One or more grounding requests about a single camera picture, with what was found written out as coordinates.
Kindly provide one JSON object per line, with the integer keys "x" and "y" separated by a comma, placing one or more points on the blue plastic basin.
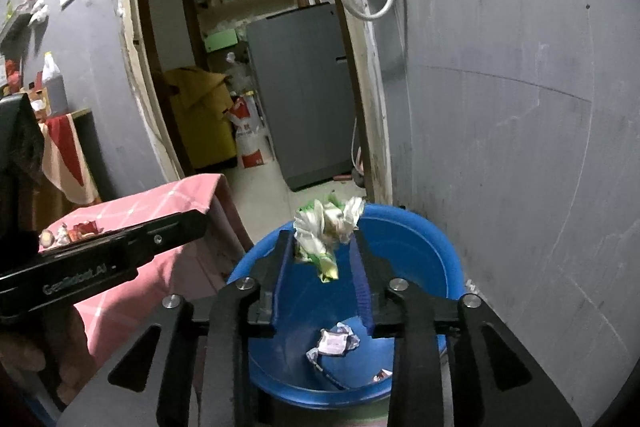
{"x": 415, "y": 247}

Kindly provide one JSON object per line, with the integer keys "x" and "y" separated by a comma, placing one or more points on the torn pink red wrapper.
{"x": 381, "y": 375}

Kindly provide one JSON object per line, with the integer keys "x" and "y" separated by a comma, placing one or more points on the wooden door frame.
{"x": 370, "y": 107}

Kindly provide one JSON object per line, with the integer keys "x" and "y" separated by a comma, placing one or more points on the large cooking oil bottle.
{"x": 54, "y": 89}

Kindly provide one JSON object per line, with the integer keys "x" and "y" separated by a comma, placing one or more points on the light green box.
{"x": 221, "y": 41}

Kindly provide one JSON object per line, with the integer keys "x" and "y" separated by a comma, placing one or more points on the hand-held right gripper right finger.
{"x": 361, "y": 292}

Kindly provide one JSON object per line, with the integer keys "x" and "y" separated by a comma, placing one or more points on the person's left hand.
{"x": 77, "y": 357}

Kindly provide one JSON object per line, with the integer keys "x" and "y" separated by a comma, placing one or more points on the red white sack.
{"x": 248, "y": 139}

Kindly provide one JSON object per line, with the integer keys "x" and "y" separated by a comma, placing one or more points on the orange white striped towel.
{"x": 62, "y": 152}

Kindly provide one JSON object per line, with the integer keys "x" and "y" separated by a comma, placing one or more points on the white plastic bag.
{"x": 38, "y": 9}

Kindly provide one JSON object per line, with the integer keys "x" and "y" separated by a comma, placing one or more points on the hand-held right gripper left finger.
{"x": 280, "y": 287}

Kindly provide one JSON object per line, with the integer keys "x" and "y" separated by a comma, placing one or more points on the garlic piece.
{"x": 46, "y": 238}

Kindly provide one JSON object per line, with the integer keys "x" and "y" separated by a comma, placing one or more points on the grey refrigerator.
{"x": 300, "y": 97}

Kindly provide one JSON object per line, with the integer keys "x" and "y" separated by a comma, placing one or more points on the pink plaid cloth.
{"x": 150, "y": 292}

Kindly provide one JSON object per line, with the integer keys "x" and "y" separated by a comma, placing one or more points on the blue snack wrapper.
{"x": 332, "y": 372}

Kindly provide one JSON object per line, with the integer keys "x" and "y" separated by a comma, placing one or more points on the white paper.
{"x": 334, "y": 341}

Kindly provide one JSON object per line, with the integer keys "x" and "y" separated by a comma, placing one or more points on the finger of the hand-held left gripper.
{"x": 170, "y": 234}

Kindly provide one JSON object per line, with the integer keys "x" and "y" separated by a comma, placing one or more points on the green white wrapper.
{"x": 320, "y": 227}

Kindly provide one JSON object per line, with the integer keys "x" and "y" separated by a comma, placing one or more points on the red candy wrapper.
{"x": 89, "y": 227}
{"x": 76, "y": 234}

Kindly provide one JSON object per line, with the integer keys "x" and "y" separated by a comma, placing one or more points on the yellow cardboard box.
{"x": 205, "y": 122}

